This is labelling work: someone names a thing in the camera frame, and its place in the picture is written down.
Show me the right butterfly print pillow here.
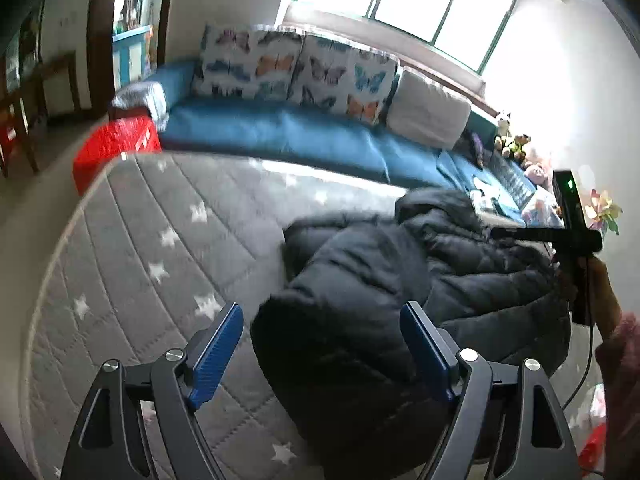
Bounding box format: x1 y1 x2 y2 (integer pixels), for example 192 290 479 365
288 35 399 125

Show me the colourful paper pinwheel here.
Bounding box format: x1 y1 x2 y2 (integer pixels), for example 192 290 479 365
585 188 623 237

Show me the person right hand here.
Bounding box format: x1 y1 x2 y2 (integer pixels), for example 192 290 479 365
578 257 623 340

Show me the wooden side table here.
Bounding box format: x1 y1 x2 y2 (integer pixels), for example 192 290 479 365
1 51 82 174

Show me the grey star quilted mattress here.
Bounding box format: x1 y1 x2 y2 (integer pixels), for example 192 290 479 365
22 152 402 479

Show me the red plastic stool by bed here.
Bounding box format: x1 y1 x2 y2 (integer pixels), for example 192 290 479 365
578 422 606 478

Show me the black puffer down jacket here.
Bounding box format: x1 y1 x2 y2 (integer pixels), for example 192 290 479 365
250 188 570 479

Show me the grey folded cloth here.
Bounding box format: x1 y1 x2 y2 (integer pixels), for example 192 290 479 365
107 80 169 132

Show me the white plain pillow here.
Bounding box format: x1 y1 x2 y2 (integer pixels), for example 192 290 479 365
386 68 472 150

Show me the plush toys group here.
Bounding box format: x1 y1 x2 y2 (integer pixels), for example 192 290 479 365
494 113 553 192

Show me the butterfly print pillow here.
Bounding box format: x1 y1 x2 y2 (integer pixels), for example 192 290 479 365
288 35 399 125
192 24 305 101

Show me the blue sofa bench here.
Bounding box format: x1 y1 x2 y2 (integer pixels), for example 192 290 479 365
146 58 536 219

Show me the left butterfly print pillow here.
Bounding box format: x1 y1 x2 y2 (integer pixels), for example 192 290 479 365
192 24 305 101

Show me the pink sleeved right forearm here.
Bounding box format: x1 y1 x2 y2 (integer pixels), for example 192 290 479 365
596 313 640 479

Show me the black cable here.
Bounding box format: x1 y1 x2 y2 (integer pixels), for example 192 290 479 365
561 324 597 411

